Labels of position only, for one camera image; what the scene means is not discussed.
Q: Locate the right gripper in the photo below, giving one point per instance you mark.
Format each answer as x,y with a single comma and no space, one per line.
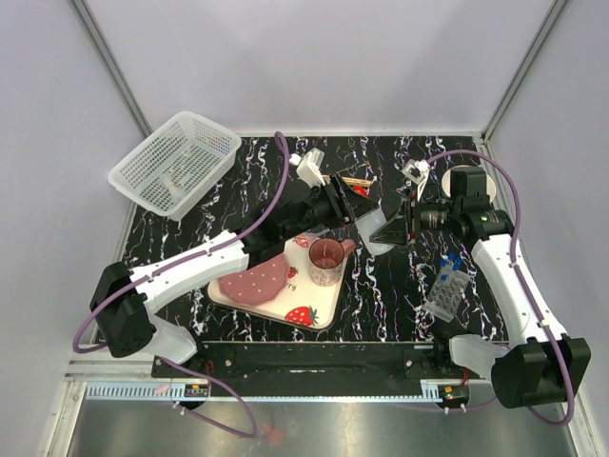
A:
395,230

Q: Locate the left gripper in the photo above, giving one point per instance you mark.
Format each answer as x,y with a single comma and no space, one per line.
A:
347,208

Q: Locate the wooden bristle brush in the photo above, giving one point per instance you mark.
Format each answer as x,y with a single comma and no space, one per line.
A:
357,182

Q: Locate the clear plastic funnel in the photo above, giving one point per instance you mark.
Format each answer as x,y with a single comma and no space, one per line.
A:
307,239

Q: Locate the bundle of clear pipettes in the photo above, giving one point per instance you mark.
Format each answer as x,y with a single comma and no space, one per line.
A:
177,175

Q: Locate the white squeeze bottle red cap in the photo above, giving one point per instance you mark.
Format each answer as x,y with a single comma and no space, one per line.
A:
367,226

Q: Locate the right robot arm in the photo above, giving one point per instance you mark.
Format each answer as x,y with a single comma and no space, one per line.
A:
541,364

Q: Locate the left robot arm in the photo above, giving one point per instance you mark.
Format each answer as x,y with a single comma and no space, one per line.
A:
247,260

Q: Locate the pink ceramic mug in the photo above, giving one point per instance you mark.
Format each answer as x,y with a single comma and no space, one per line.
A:
327,258

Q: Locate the clear test tube rack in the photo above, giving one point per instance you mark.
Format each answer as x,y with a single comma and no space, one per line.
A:
445,297

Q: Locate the white bowl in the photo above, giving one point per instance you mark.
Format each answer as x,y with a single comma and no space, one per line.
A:
468,181

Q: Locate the white strawberry tray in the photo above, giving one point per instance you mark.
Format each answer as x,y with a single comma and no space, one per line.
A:
301,303

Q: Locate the pink polka dot plate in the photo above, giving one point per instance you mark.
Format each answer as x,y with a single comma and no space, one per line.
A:
257,285

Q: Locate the white perforated plastic basket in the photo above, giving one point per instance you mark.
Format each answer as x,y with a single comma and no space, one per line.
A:
137,175

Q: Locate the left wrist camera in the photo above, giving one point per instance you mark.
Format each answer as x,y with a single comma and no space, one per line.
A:
308,167

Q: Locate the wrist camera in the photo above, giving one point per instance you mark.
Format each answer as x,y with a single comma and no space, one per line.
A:
417,172
308,167

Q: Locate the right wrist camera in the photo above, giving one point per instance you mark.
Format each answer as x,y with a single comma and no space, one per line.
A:
417,172

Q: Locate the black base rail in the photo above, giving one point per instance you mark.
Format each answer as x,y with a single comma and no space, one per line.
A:
282,369

